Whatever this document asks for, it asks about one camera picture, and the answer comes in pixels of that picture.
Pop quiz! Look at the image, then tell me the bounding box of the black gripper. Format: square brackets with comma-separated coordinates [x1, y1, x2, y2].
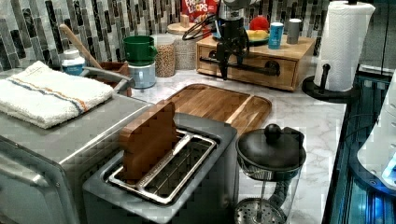
[216, 18, 249, 80]

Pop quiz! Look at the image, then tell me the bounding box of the wooden drawer box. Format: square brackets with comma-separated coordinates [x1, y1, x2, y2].
[195, 34, 317, 92]

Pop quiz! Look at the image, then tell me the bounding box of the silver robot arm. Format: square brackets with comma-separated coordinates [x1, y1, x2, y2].
[215, 0, 256, 80]

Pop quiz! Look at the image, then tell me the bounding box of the teal plate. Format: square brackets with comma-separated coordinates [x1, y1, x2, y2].
[249, 37, 269, 47]

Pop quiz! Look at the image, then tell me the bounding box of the yellow toy banana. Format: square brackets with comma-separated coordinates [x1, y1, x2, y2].
[247, 30, 269, 41]

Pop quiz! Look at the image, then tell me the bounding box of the red toy fruit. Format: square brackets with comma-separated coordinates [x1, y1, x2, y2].
[249, 16, 269, 31]

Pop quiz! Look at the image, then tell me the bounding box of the blue can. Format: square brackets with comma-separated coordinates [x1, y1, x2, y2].
[268, 22, 284, 49]

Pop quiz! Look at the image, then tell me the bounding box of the glass jar with wooden lid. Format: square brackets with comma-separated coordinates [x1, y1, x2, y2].
[167, 14, 197, 70]

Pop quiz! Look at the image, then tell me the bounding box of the red cereal box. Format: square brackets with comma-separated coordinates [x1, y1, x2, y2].
[181, 0, 219, 23]

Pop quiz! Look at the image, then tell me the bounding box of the wooden cutting board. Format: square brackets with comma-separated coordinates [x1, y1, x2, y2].
[166, 84, 272, 135]

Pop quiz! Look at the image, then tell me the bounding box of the glass jar of grains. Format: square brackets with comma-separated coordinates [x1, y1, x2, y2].
[152, 34, 176, 77]

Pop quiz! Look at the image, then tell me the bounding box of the grey cup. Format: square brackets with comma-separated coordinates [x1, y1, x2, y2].
[287, 19, 302, 45]

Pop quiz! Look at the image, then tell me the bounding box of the black paper towel holder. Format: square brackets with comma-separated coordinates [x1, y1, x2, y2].
[302, 63, 361, 104]

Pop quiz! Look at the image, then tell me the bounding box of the green mug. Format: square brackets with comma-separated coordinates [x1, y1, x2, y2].
[122, 35, 157, 66]

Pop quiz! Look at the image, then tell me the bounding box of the black glass french press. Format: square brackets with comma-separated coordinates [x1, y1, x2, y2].
[234, 124, 306, 224]

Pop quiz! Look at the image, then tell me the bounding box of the brown wooden utensil box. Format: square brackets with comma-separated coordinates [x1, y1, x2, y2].
[99, 62, 132, 97]

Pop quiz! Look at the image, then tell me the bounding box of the white paper towel roll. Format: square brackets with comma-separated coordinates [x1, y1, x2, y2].
[314, 1, 375, 91]

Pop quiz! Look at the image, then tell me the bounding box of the wooden toy toast slice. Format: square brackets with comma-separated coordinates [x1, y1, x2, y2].
[119, 101, 177, 183]

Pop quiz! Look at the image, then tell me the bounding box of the grey two-slot toaster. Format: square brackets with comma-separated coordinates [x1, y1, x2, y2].
[83, 113, 238, 224]

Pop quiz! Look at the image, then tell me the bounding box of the white bottle blue label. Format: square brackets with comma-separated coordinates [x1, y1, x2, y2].
[62, 49, 85, 76]

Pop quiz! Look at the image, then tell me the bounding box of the wooden spoon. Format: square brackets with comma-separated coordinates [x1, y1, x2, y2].
[59, 24, 102, 69]

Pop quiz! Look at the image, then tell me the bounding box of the white striped folded towel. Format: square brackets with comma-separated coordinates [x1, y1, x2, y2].
[0, 61, 113, 129]

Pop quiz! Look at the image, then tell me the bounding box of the stainless steel toaster oven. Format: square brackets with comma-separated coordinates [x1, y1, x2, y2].
[0, 66, 155, 224]

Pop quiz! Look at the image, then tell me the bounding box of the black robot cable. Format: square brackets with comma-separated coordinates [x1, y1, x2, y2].
[181, 13, 222, 41]

